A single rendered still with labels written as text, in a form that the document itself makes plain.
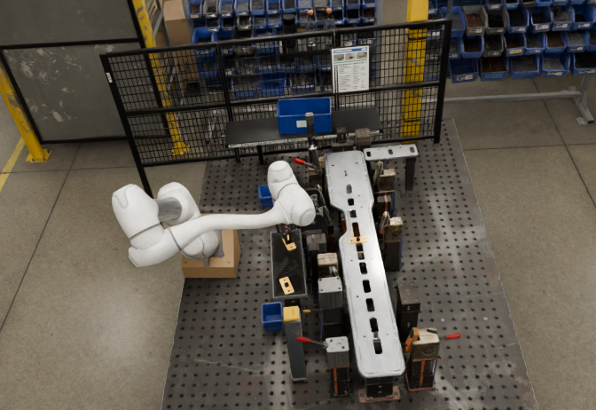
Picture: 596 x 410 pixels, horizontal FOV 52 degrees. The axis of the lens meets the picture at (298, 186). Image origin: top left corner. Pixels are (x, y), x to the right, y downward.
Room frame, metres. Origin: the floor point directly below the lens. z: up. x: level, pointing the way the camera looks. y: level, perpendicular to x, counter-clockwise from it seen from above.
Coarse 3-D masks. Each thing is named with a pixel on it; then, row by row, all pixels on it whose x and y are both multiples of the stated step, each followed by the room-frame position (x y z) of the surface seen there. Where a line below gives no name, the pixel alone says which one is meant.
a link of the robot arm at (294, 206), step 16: (288, 192) 1.70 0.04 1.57; (304, 192) 1.70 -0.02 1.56; (272, 208) 1.66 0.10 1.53; (288, 208) 1.63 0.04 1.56; (304, 208) 1.61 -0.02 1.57; (192, 224) 1.66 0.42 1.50; (208, 224) 1.65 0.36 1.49; (224, 224) 1.64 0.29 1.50; (240, 224) 1.62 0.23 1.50; (256, 224) 1.61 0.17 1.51; (272, 224) 1.61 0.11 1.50; (288, 224) 1.62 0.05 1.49; (304, 224) 1.58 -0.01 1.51; (176, 240) 1.59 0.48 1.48; (192, 240) 1.62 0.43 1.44
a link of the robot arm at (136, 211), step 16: (128, 192) 1.73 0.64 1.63; (144, 192) 1.77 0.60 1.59; (160, 192) 2.17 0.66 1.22; (176, 192) 2.14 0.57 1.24; (128, 208) 1.67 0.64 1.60; (144, 208) 1.68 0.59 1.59; (160, 208) 1.83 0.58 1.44; (176, 208) 2.00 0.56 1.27; (192, 208) 2.10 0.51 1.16; (128, 224) 1.63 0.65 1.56; (144, 224) 1.63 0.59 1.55; (176, 224) 2.02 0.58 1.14
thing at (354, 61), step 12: (336, 48) 2.94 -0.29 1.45; (348, 48) 2.94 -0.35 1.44; (360, 48) 2.94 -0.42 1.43; (336, 60) 2.94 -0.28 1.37; (348, 60) 2.94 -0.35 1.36; (360, 60) 2.94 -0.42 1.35; (348, 72) 2.94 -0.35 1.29; (360, 72) 2.94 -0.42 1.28; (336, 84) 2.94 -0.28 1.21; (348, 84) 2.94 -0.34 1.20; (360, 84) 2.94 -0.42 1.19
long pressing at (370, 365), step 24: (336, 168) 2.46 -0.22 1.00; (360, 168) 2.44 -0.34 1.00; (336, 192) 2.28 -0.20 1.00; (360, 192) 2.26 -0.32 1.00; (360, 216) 2.09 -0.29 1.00; (360, 288) 1.65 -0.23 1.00; (384, 288) 1.63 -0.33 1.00; (360, 312) 1.52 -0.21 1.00; (384, 312) 1.51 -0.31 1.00; (360, 336) 1.41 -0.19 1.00; (384, 336) 1.39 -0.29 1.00; (360, 360) 1.29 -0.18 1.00; (384, 360) 1.29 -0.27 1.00
